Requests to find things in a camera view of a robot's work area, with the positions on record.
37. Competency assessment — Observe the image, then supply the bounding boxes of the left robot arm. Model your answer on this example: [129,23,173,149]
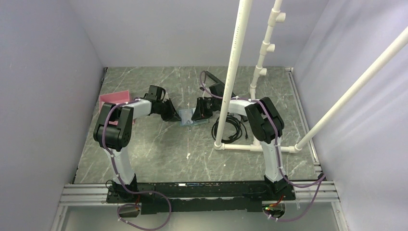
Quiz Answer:
[93,85,181,202]

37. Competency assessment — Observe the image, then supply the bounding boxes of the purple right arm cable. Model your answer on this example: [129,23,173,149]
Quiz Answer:
[199,70,327,223]

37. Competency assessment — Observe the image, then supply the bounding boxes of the pink plastic bin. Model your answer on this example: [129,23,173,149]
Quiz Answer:
[98,90,132,113]

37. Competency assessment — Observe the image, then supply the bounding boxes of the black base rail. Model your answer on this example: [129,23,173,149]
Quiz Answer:
[106,180,296,215]

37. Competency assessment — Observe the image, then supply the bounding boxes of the white PVC pipe frame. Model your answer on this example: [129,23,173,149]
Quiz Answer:
[214,0,408,153]

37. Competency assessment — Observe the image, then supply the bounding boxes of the black foam tube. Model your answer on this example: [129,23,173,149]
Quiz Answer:
[204,71,224,83]

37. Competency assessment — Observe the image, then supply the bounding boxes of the green card holder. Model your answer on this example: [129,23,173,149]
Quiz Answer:
[178,108,209,127]

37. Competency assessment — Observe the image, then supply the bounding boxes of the coiled black cable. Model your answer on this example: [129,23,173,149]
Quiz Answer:
[211,115,249,144]

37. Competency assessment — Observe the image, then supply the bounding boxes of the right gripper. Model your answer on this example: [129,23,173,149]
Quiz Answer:
[191,97,218,121]

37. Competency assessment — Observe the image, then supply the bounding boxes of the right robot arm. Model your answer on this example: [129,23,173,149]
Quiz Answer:
[191,83,288,200]

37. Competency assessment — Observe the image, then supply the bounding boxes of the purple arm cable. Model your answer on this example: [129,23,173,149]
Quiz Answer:
[101,99,173,231]
[199,70,327,223]

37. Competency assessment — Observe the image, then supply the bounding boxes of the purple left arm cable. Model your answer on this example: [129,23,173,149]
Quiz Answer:
[101,99,173,231]

